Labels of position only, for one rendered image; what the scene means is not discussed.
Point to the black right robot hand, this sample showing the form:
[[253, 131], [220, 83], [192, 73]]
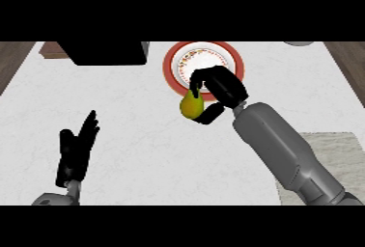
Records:
[[226, 87]]

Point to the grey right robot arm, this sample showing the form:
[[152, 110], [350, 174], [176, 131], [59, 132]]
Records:
[[285, 151]]

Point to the black box appliance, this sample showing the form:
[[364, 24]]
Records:
[[106, 53]]

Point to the red-rimmed white plate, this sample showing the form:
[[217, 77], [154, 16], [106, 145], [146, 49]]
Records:
[[189, 61]]

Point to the brown wooden board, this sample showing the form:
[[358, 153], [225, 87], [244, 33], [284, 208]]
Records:
[[52, 51]]

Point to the yellow-green pear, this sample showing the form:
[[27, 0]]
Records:
[[192, 105]]

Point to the pale grey round object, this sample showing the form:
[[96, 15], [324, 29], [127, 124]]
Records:
[[298, 43]]

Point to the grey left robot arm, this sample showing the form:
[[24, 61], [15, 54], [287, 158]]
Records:
[[61, 197]]

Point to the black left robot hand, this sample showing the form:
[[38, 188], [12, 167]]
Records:
[[72, 154]]

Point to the beige placemat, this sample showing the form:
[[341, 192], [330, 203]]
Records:
[[340, 160]]

